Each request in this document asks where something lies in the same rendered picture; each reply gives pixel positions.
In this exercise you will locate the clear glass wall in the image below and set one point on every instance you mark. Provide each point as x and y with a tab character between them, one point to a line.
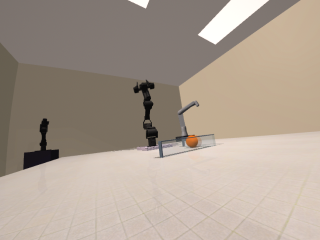
175	147

